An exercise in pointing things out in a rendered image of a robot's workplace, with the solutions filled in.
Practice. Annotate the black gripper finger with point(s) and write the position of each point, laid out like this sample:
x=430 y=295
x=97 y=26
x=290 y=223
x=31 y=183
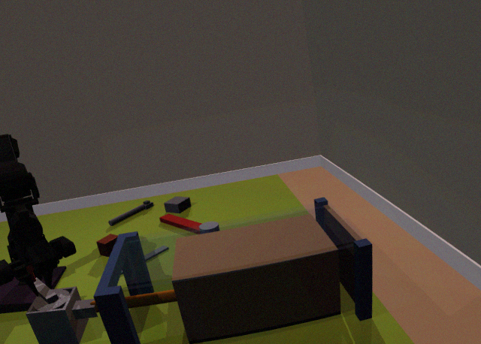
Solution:
x=48 y=278
x=28 y=279

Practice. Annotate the dark red flat bar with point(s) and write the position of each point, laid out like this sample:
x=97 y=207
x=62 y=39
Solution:
x=177 y=221

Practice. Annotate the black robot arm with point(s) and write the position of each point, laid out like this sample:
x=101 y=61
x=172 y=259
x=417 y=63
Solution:
x=15 y=183

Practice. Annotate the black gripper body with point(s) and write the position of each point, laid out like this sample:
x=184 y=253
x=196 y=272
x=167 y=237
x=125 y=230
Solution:
x=18 y=268

